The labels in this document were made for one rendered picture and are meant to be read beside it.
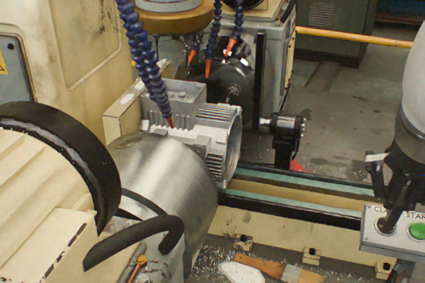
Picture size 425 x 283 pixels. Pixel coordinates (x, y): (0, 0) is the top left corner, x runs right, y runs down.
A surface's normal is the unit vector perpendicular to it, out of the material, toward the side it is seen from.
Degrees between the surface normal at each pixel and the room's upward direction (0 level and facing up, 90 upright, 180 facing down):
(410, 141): 111
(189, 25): 90
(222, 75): 90
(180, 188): 43
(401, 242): 27
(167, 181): 32
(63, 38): 90
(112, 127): 90
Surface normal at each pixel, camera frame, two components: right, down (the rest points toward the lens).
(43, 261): 0.00, -0.84
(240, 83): -0.27, 0.52
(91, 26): 0.96, 0.15
